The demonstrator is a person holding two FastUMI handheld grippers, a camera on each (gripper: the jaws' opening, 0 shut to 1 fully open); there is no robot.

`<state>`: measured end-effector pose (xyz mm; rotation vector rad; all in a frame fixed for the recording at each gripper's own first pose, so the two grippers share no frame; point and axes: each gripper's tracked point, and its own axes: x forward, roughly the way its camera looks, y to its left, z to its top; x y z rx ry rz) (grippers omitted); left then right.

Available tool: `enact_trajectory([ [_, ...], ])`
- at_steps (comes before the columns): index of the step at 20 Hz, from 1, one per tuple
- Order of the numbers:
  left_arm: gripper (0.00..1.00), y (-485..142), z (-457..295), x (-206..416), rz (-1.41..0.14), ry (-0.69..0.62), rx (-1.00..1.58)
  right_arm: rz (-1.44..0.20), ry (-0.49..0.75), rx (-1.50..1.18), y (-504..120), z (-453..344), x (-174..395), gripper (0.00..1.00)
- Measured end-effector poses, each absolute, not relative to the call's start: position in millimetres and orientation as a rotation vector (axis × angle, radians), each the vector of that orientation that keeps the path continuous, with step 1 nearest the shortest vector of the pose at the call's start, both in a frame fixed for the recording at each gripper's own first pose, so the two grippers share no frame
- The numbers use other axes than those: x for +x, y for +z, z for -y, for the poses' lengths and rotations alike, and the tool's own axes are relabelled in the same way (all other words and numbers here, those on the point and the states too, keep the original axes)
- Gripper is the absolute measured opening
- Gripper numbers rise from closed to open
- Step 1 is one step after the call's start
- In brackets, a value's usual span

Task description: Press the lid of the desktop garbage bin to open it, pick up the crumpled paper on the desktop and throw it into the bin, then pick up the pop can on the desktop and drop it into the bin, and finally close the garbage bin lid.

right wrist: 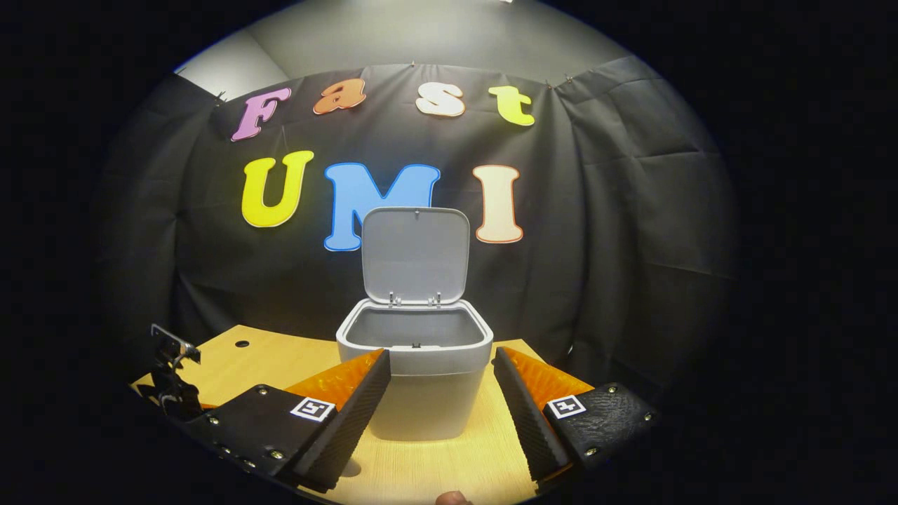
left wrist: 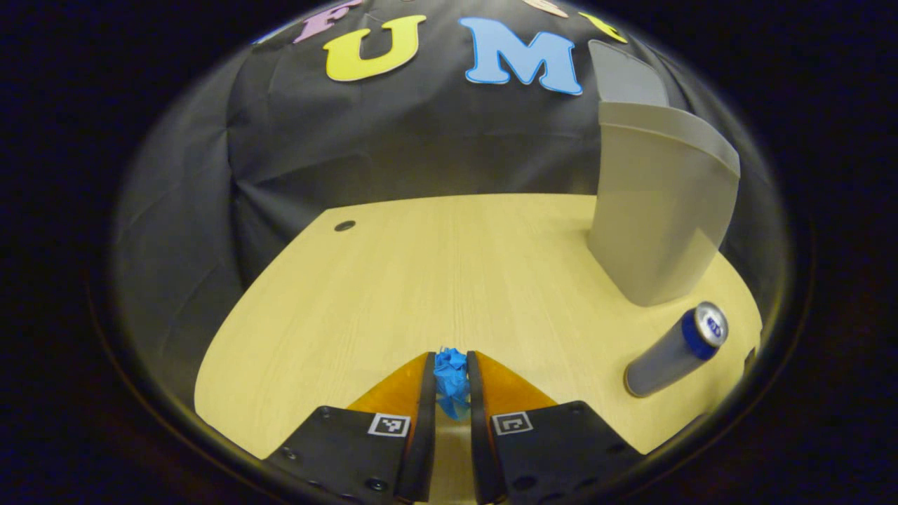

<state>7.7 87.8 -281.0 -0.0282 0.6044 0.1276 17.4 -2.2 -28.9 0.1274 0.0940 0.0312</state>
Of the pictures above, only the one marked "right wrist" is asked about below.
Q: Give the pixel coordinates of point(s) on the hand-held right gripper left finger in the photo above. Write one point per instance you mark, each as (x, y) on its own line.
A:
(351, 428)

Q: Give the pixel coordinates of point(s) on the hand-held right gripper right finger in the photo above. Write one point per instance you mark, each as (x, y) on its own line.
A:
(526, 421)

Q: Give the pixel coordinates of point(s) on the white desktop garbage bin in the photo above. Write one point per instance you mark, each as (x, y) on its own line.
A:
(421, 393)

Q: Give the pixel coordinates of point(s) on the wooden desktop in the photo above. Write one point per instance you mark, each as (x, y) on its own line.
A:
(449, 470)

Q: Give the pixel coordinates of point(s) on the black backdrop cloth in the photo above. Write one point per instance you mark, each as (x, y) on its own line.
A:
(631, 245)

